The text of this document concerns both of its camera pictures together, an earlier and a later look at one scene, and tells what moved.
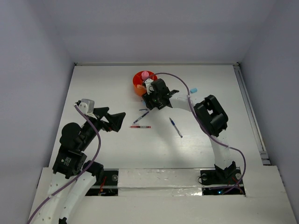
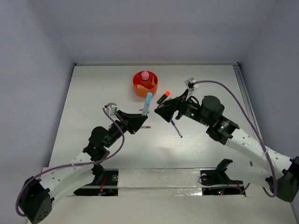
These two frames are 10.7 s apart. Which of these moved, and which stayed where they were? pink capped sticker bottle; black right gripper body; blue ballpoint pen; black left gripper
Moved: black left gripper; black right gripper body
Stayed: pink capped sticker bottle; blue ballpoint pen
